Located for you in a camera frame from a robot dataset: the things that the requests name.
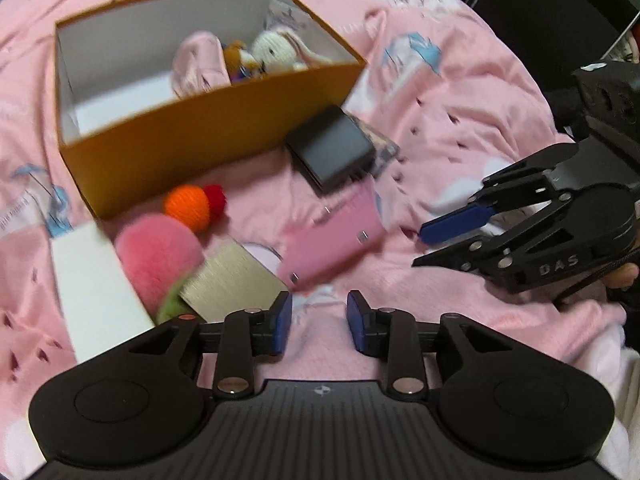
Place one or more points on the orange crochet ball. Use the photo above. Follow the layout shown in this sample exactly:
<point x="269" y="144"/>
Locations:
<point x="187" y="205"/>

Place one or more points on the person's right hand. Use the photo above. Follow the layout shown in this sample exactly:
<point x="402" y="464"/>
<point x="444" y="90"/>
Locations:
<point x="625" y="276"/>

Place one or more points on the pink hard case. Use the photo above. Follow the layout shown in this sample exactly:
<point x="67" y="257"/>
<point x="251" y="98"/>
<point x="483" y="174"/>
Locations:
<point x="330" y="245"/>

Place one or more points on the printed paper card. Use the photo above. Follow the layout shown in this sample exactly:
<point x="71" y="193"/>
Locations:
<point x="282" y="12"/>

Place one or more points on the red crochet ball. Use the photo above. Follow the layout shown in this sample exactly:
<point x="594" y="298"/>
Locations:
<point x="216" y="200"/>

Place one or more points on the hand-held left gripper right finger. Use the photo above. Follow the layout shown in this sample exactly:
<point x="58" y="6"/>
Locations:
<point x="356" y="320"/>

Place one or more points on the black box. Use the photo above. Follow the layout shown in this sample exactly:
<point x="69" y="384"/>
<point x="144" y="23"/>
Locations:
<point x="330" y="145"/>

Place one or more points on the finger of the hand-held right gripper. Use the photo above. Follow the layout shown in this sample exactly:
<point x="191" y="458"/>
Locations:
<point x="475" y="255"/>
<point x="455" y="222"/>

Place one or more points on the brown plush toy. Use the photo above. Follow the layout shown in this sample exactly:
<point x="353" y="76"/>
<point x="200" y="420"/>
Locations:
<point x="235" y="55"/>

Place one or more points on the gold box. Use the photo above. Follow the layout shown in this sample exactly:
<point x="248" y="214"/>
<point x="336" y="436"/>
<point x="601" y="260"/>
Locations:
<point x="230" y="280"/>

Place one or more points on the white box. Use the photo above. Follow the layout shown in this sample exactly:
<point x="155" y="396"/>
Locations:
<point x="95" y="290"/>

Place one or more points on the pink fabric pouch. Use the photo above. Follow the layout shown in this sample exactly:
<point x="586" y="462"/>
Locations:
<point x="200" y="60"/>

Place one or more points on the dark wardrobe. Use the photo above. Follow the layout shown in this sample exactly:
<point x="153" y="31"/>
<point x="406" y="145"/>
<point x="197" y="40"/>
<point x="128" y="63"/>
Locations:
<point x="525" y="10"/>

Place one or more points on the pink fluffy plush ball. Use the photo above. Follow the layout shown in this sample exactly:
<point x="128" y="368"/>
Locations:
<point x="155" y="255"/>

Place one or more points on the orange cardboard box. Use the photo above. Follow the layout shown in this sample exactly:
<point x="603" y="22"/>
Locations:
<point x="175" y="145"/>

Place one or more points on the printed card packet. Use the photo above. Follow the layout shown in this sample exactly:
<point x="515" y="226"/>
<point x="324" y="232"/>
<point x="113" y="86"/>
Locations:
<point x="382" y="147"/>

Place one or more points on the pink printed blanket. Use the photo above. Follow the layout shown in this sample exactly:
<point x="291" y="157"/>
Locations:
<point x="450" y="110"/>

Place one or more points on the white crochet bunny doll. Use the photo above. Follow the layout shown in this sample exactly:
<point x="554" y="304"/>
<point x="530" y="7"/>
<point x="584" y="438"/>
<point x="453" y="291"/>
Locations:
<point x="272" y="47"/>

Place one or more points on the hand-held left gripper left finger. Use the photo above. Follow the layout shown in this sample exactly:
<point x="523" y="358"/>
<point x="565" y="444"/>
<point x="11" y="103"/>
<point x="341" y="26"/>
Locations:
<point x="282" y="320"/>

